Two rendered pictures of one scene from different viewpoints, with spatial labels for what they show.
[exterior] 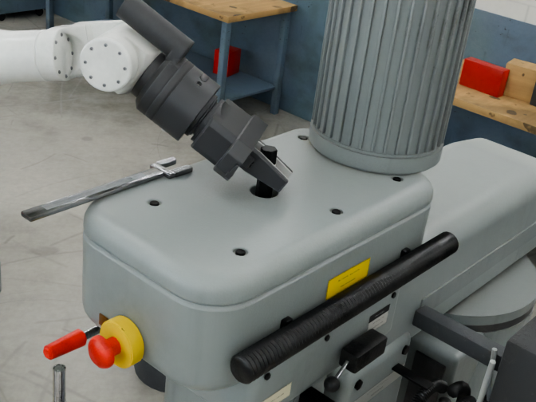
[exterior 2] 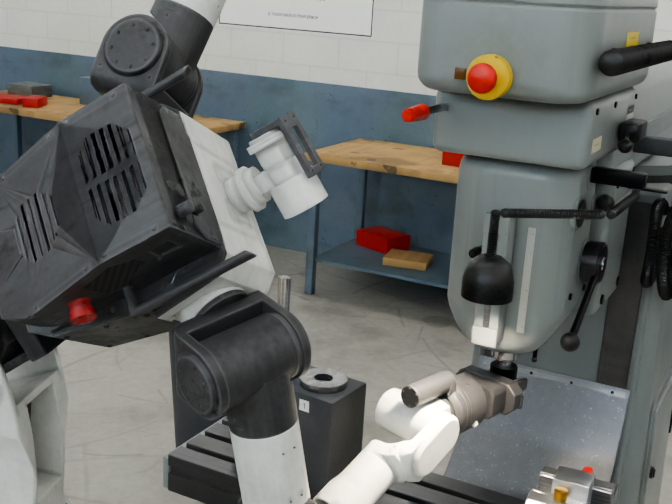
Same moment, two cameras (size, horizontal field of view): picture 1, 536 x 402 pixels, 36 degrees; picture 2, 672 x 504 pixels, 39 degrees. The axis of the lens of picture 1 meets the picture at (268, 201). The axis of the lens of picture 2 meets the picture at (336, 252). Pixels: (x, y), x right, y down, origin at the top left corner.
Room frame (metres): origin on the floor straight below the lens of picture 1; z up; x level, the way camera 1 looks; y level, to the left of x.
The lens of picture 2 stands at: (-0.46, 0.59, 1.87)
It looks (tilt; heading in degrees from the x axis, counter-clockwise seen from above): 16 degrees down; 349
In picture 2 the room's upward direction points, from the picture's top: 3 degrees clockwise
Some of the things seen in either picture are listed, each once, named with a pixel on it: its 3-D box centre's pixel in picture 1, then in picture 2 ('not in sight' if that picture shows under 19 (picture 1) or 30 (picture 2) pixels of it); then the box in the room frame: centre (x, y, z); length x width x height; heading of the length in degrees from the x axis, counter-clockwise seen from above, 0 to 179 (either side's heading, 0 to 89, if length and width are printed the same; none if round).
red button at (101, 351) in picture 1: (105, 349); (483, 78); (0.75, 0.16, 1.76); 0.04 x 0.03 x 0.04; 52
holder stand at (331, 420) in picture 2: not in sight; (299, 418); (1.18, 0.32, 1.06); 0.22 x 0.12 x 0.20; 47
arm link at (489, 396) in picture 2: not in sight; (471, 398); (0.90, 0.08, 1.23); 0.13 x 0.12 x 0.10; 37
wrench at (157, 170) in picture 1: (110, 187); not in sight; (0.90, 0.20, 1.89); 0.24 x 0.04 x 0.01; 142
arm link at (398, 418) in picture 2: not in sight; (424, 408); (0.84, 0.18, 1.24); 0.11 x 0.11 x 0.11; 37
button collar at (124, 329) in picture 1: (121, 341); (489, 77); (0.77, 0.15, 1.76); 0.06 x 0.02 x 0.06; 52
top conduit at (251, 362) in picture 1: (357, 295); (641, 55); (0.89, -0.13, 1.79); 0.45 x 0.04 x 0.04; 142
